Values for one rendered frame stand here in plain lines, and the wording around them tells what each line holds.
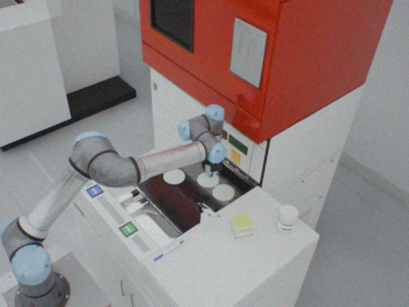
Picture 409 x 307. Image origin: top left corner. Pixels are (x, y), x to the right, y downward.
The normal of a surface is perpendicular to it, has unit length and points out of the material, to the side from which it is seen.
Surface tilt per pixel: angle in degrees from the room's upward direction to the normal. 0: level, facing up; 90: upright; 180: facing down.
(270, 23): 90
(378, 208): 0
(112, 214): 0
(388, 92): 90
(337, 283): 0
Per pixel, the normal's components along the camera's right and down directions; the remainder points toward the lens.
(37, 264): 0.15, -0.64
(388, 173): -0.76, 0.41
